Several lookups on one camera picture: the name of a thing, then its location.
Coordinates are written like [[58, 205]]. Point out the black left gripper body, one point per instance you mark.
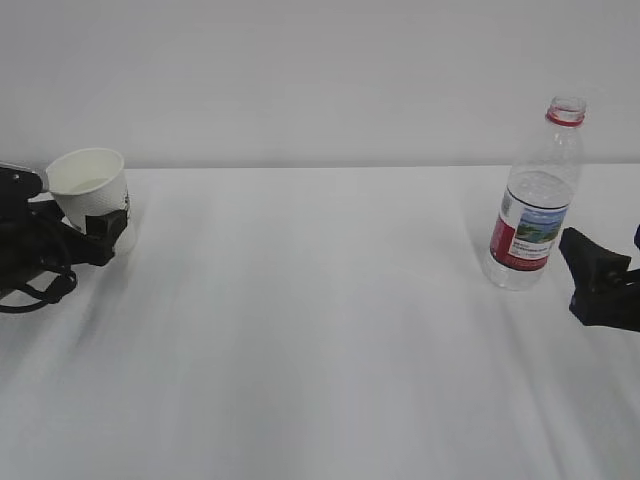
[[32, 240]]

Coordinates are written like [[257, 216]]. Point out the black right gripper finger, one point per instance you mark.
[[592, 267]]

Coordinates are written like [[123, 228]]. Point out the white paper cup green logo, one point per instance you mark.
[[92, 182]]

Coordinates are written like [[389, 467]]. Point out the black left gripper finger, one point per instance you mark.
[[96, 246]]

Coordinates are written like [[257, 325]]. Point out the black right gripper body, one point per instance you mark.
[[610, 300]]

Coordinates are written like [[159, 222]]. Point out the clear plastic water bottle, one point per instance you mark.
[[539, 190]]

